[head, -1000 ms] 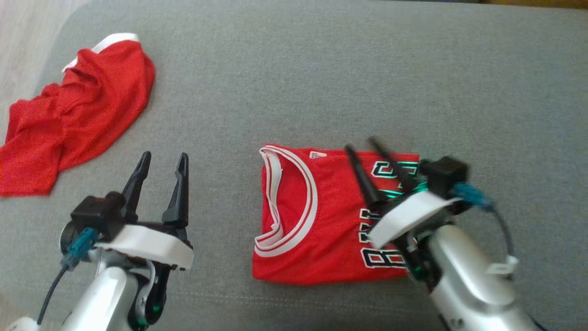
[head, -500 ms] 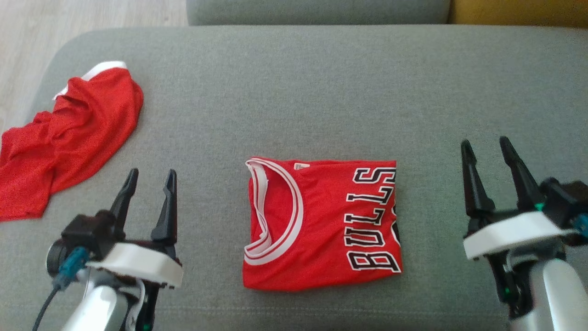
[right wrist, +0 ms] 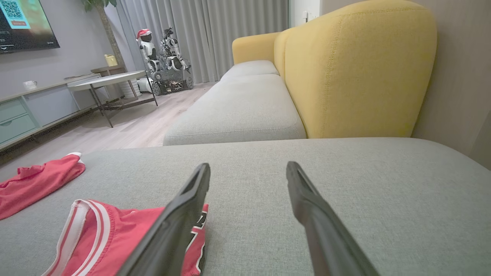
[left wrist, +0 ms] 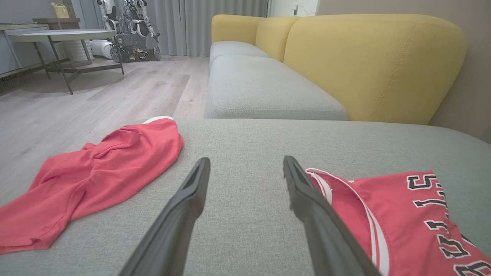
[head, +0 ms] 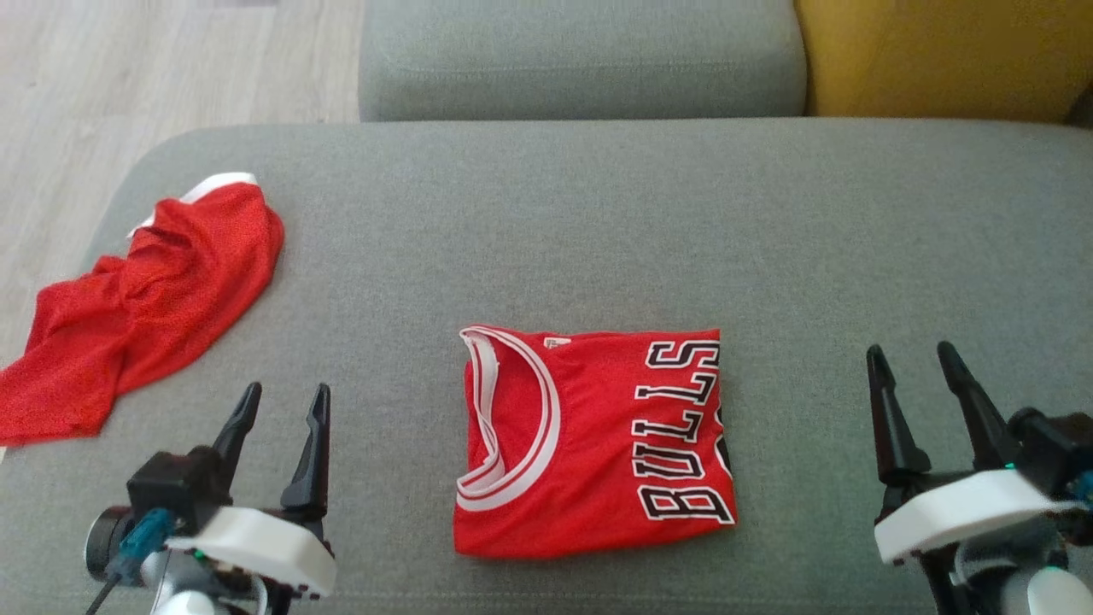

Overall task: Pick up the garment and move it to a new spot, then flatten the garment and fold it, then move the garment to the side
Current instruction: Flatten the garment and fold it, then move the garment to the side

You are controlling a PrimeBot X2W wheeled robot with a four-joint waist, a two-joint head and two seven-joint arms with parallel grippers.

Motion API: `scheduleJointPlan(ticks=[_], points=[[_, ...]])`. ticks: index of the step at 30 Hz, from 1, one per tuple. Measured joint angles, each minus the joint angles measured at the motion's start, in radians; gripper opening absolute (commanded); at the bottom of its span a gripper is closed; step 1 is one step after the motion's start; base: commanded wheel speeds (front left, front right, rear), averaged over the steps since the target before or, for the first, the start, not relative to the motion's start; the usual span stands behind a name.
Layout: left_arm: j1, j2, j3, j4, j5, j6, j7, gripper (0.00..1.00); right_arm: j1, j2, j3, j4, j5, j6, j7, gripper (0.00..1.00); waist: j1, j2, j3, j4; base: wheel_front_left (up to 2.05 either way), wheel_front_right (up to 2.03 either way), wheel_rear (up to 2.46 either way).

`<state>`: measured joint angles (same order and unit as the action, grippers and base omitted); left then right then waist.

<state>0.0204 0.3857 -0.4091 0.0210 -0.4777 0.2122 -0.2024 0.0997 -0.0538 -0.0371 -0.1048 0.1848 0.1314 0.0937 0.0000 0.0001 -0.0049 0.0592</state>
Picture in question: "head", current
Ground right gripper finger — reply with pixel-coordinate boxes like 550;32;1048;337
937;341;1022;474
867;344;932;490

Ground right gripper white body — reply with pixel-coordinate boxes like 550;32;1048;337
873;467;1082;567

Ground large yellow sofa back cushion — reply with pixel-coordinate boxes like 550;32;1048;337
794;0;1093;126

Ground large grey sofa seat cushion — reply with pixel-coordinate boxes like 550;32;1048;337
0;118;1093;615

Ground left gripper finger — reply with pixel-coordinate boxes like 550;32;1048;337
212;383;263;481
279;384;332;518

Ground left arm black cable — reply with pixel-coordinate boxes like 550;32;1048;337
84;507;178;615

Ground red shorts white stripe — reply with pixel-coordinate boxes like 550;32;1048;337
0;171;286;448

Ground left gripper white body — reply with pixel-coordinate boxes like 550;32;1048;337
165;506;337;600

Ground red Bulls basketball jersey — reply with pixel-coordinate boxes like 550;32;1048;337
453;325;739;561

